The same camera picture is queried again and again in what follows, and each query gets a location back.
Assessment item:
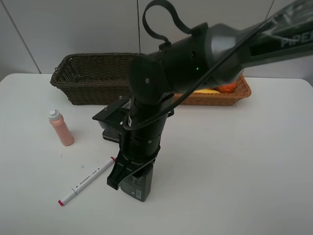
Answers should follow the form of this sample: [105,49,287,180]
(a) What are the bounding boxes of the orange mandarin fruit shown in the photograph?
[216,81,237,94]

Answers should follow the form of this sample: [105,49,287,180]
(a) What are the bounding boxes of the black felt whiteboard eraser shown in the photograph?
[102,129,120,143]

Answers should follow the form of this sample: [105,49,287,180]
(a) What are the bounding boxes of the light orange wicker basket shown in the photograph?
[181,74,251,106]

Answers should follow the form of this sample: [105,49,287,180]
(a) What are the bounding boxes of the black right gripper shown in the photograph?
[107,95,174,190]

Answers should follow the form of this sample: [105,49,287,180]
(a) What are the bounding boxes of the pink bottle white cap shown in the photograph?
[48,110,74,146]

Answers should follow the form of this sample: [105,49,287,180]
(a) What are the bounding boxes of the white marker pink caps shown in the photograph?
[58,157,115,206]

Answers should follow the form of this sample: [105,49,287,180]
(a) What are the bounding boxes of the dark green pump bottle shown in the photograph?
[120,164,154,202]

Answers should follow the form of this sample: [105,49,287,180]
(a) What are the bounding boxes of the dark brown wicker basket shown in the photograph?
[50,53,137,105]

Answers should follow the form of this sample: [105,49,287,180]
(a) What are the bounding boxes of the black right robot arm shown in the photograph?
[107,0,313,189]

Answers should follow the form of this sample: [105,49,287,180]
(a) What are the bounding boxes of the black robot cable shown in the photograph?
[122,0,274,130]

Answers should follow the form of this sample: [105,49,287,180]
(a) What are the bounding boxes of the yellow banana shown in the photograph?
[194,89,220,94]

